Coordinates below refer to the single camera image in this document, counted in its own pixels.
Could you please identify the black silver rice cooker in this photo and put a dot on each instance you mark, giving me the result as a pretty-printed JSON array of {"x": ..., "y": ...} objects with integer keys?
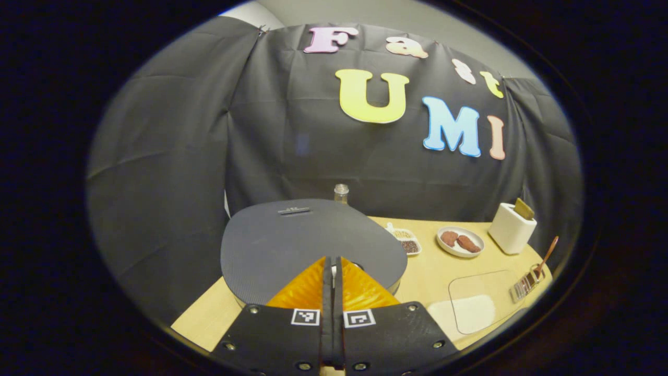
[{"x": 292, "y": 240}]

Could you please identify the small clear glass bottle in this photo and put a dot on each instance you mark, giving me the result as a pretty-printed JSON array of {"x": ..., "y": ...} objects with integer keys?
[{"x": 341, "y": 193}]

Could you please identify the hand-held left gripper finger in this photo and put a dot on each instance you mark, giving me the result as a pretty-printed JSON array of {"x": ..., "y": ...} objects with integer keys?
[
  {"x": 338, "y": 313},
  {"x": 327, "y": 313}
]

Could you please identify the white divided bean dish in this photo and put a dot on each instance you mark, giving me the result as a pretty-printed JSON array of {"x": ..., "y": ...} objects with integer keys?
[{"x": 407, "y": 241}]

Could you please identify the brown toast slice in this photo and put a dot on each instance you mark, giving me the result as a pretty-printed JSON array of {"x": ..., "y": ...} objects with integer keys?
[{"x": 524, "y": 209}]

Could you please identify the brown meat piece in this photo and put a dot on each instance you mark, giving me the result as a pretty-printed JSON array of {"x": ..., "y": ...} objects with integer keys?
[
  {"x": 468, "y": 244},
  {"x": 449, "y": 238}
]

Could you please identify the brown wooden spoon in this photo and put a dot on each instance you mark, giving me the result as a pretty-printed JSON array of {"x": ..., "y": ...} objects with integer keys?
[{"x": 547, "y": 256}]

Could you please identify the clear glass tray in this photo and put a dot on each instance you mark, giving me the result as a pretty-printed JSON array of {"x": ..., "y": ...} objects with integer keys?
[{"x": 485, "y": 284}]

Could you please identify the round white plate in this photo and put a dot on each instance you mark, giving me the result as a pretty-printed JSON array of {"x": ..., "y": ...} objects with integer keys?
[{"x": 449, "y": 250}]

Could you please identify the white toaster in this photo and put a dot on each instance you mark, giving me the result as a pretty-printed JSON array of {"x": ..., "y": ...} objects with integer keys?
[{"x": 509, "y": 232}]

